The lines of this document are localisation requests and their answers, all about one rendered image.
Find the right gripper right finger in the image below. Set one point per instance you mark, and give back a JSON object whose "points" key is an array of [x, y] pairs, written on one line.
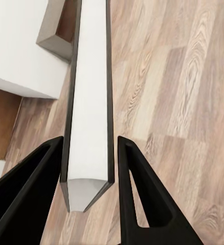
{"points": [[167, 223]]}

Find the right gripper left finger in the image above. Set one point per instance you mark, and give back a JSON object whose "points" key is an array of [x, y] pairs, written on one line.
{"points": [[26, 194]]}

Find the bench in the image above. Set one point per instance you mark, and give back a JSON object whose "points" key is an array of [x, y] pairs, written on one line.
{"points": [[57, 29]]}

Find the hardback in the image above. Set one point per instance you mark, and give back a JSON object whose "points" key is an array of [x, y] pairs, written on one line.
{"points": [[88, 163]]}

